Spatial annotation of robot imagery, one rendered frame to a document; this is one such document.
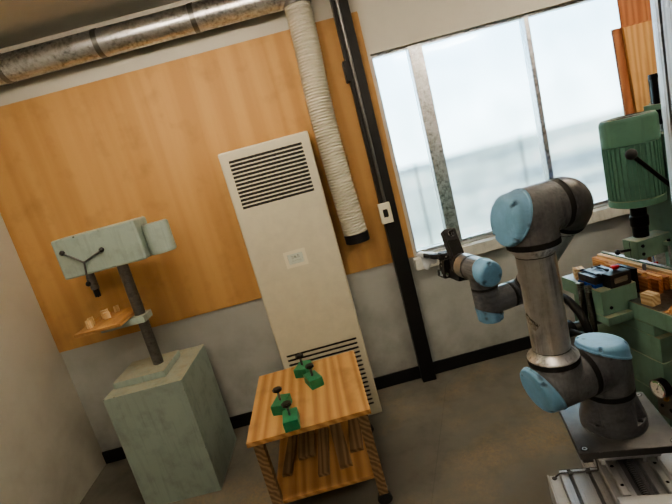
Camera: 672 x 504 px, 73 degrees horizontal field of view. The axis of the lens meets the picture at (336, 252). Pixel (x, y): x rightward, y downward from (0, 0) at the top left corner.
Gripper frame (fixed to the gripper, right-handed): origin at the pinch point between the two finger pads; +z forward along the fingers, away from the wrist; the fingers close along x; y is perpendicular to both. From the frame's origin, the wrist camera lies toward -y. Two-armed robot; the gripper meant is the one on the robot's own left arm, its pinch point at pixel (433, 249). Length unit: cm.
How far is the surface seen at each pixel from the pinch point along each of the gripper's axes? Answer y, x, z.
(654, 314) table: 27, 60, -31
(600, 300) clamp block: 24, 51, -18
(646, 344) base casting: 40, 62, -26
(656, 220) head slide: 2, 84, -10
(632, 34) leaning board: -88, 182, 91
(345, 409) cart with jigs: 75, -30, 43
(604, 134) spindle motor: -32, 62, -10
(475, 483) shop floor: 121, 25, 31
